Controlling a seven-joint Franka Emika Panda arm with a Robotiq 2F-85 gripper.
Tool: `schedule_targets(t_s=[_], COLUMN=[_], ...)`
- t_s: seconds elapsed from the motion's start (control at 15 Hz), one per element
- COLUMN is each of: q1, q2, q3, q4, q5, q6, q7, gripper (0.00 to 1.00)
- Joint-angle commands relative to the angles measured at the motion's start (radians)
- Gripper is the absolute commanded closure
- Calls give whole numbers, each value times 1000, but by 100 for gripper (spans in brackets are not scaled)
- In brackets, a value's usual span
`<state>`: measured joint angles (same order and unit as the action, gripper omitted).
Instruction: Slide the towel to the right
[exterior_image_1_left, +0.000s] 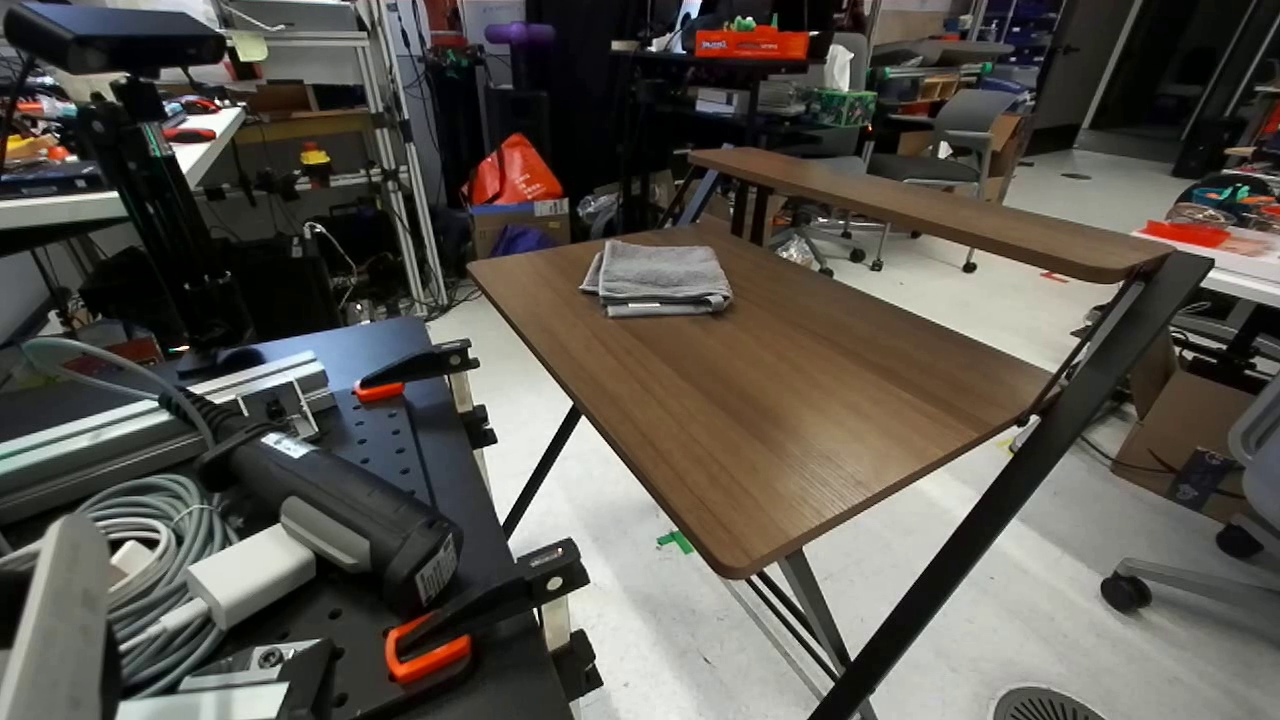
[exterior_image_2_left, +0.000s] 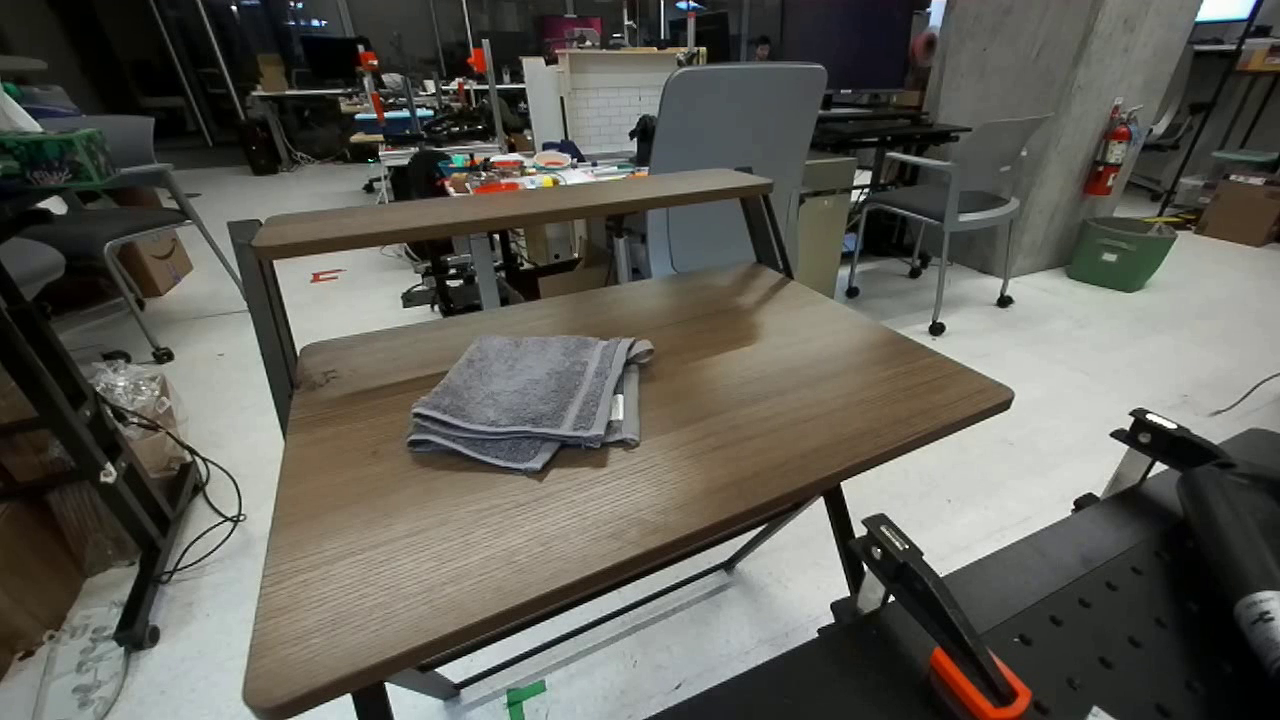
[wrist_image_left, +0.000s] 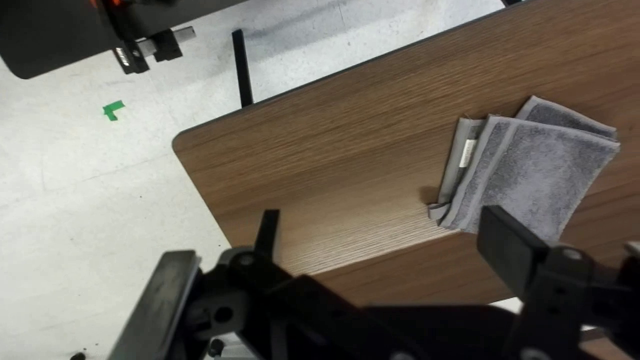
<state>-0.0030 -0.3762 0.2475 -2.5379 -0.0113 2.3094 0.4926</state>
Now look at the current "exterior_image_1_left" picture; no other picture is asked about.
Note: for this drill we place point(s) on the silver aluminium rail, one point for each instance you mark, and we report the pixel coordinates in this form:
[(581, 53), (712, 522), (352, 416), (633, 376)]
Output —
[(126, 425)]

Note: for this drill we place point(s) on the white power adapter box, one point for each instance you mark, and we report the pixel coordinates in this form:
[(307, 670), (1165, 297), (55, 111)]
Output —
[(249, 572)]

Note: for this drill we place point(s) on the orange plastic crate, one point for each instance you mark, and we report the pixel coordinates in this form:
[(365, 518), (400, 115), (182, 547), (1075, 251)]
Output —
[(748, 46)]

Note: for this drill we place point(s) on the round floor drain grate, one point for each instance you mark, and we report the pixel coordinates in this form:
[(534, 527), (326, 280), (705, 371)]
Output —
[(1044, 705)]

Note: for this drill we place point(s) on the white metal shelf rack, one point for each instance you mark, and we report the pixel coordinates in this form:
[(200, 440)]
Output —
[(405, 147)]

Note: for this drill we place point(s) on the large brown cardboard box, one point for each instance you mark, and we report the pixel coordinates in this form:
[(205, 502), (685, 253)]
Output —
[(1183, 425)]

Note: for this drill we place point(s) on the red flat object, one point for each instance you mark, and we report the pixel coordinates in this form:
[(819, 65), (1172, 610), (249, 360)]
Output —
[(1185, 234)]

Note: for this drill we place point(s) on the black camera tripod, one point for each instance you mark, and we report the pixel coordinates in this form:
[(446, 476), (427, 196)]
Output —
[(162, 214)]

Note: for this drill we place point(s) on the cardboard box with blue label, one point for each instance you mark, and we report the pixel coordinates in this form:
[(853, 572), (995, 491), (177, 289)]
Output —
[(521, 224)]

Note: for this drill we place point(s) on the black perforated mounting board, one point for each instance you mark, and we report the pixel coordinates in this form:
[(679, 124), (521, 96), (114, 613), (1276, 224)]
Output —
[(400, 452)]

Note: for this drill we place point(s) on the green plastic basket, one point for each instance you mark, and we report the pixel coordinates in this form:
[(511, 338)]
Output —
[(840, 106)]

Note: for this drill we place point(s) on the colourful toy pile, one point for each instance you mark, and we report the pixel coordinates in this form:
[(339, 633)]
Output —
[(1234, 200)]

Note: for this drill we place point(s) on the black cylindrical handheld device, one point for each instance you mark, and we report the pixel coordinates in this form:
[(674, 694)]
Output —
[(348, 518)]

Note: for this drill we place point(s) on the yellow small object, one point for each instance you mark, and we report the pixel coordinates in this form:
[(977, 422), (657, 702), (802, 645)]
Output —
[(313, 156)]

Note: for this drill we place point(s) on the white workbench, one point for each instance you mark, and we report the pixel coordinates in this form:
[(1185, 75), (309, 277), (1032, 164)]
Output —
[(92, 200)]

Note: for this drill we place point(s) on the black stereo camera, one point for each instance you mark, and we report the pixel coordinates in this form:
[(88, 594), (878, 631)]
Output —
[(114, 37)]

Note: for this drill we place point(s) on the grey office chair with castors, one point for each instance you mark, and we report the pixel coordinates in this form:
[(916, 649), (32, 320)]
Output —
[(1244, 495)]

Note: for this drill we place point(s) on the grey folded towel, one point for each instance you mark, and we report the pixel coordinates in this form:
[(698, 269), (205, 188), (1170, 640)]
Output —
[(663, 277)]

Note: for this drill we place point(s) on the grey metal post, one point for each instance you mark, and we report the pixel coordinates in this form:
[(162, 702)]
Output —
[(55, 624)]

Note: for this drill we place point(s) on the wooden desk with black frame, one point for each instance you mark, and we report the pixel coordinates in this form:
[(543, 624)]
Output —
[(785, 400)]

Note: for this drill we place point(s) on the purple foam roller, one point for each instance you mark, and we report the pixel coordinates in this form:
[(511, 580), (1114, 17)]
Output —
[(521, 35)]

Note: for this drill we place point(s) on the white side table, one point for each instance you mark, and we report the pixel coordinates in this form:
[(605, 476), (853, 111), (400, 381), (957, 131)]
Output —
[(1241, 274)]

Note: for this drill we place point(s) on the white bottle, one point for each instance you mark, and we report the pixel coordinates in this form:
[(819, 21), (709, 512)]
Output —
[(838, 65)]

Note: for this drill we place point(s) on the orange bag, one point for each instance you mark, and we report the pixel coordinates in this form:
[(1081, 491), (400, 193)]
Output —
[(515, 174)]

